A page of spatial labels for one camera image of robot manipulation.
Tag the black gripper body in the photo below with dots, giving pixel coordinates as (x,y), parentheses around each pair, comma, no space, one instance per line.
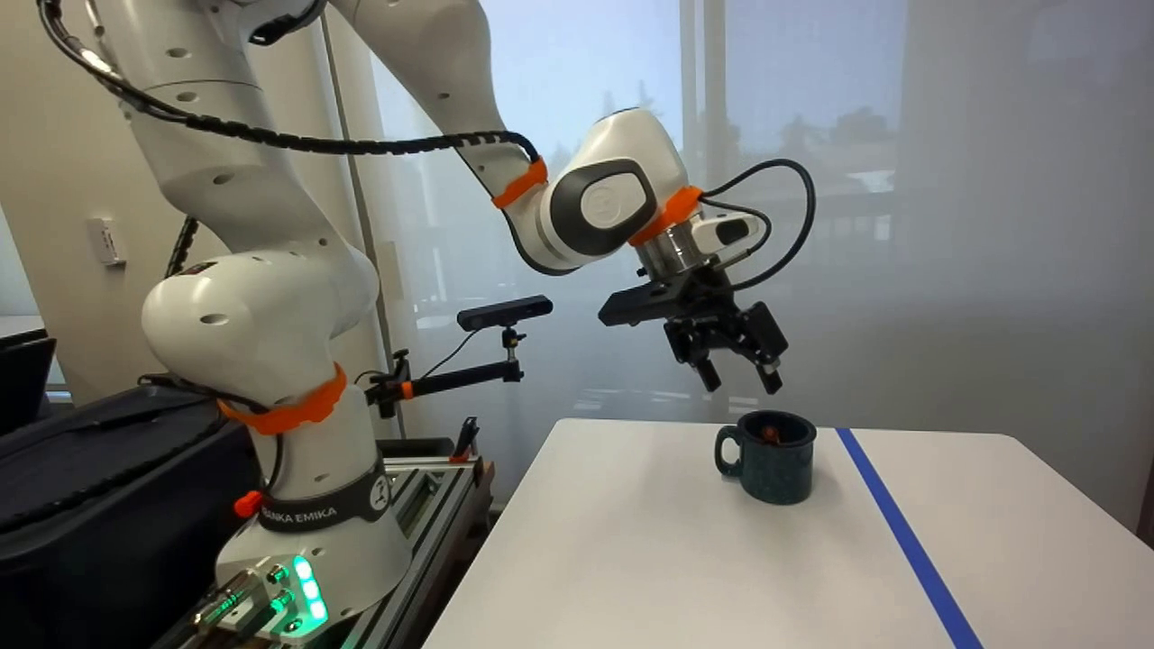
(712,316)

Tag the orange red marker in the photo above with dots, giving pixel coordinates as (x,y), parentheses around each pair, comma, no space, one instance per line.
(770,425)

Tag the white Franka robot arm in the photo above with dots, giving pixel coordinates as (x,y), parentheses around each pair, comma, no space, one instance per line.
(265,310)

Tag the metal robot base platform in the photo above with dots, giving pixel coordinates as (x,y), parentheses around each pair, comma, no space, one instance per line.
(421,515)

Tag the dark green speckled mug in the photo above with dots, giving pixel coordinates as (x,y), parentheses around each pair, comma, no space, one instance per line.
(776,469)

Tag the blue tape strip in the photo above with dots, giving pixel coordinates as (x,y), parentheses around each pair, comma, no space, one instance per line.
(903,533)

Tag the red knob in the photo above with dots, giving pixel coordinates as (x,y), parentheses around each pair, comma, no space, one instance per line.
(247,502)

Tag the large black case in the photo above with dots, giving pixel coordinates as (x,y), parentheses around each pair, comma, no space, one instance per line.
(111,529)

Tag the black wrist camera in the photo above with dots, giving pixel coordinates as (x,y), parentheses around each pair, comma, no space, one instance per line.
(632,308)

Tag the black bar camera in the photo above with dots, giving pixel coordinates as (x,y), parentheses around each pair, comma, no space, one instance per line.
(508,310)

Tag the window frame post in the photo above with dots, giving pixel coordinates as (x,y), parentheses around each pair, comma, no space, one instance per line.
(706,73)

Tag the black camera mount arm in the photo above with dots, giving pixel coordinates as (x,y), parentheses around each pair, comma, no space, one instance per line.
(456,380)

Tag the white wall switch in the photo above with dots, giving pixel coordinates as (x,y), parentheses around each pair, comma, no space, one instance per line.
(106,238)

